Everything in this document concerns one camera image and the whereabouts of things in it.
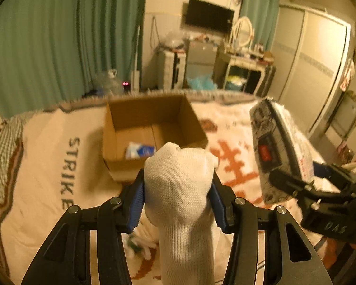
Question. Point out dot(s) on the white sock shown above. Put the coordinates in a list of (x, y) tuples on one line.
[(178, 184)]

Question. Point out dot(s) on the blue white packet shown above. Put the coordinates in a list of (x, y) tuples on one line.
[(141, 150)]

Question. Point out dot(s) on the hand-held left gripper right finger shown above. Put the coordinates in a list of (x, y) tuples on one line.
[(218, 206)]

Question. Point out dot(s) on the printed cream blanket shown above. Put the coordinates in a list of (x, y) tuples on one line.
[(59, 166)]

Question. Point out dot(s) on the green checked bed sheet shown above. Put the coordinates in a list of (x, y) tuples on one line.
[(3, 154)]

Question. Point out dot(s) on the wall television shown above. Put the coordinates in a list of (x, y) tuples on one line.
[(209, 14)]

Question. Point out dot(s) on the grey small refrigerator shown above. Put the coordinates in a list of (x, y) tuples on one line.
[(201, 56)]

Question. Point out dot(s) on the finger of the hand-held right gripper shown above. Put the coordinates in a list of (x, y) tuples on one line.
[(322, 169), (287, 182)]

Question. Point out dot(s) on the clear water jug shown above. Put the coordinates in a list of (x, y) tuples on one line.
[(108, 81)]

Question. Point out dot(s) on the blue plastic bag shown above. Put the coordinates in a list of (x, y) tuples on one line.
[(201, 81)]

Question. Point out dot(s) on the wide green curtain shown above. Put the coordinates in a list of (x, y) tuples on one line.
[(53, 35)]

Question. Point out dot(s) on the white green cloth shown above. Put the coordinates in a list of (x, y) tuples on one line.
[(142, 240)]

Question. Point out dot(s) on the black device with red light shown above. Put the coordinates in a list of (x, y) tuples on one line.
[(126, 86)]

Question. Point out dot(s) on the cardboard box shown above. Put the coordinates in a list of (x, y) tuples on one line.
[(154, 115)]

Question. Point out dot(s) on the red hanging decoration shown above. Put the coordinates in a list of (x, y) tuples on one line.
[(347, 75)]

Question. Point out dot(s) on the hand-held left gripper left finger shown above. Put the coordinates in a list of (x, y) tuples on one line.
[(136, 204)]

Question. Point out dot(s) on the narrow green curtain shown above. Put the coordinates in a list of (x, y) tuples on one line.
[(262, 9)]

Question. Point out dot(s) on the clear plastic bag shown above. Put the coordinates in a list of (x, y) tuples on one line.
[(172, 40)]

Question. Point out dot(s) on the printed plastic snack packet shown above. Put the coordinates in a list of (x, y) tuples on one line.
[(273, 130)]

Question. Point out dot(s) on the white sliding wardrobe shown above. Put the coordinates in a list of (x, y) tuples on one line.
[(311, 65)]

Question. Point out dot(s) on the round vanity mirror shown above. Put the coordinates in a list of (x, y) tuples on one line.
[(242, 31)]

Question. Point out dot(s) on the white washing machine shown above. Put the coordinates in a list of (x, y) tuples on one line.
[(169, 68)]

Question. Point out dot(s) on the white dressing table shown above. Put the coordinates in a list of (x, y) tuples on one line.
[(249, 65)]

